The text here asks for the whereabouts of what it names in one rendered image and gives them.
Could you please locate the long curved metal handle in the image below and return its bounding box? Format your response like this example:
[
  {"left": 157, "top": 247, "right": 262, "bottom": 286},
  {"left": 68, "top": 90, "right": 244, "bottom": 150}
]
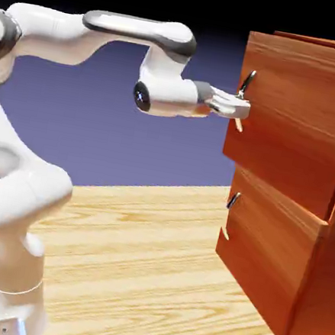
[{"left": 228, "top": 67, "right": 257, "bottom": 134}]

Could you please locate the small reddish wooden door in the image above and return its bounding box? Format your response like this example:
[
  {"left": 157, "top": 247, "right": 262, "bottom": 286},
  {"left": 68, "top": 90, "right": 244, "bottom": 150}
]
[{"left": 201, "top": 163, "right": 335, "bottom": 335}]

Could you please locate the short curved metal handle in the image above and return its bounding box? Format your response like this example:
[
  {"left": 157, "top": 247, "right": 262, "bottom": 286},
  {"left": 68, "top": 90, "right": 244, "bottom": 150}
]
[{"left": 218, "top": 190, "right": 242, "bottom": 242}]

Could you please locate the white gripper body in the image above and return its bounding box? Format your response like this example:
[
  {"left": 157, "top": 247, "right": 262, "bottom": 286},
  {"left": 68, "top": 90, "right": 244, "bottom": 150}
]
[{"left": 202, "top": 85, "right": 253, "bottom": 122}]

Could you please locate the large reddish wooden door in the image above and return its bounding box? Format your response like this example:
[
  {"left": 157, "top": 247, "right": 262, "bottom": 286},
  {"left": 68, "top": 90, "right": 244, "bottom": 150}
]
[{"left": 213, "top": 28, "right": 335, "bottom": 223}]

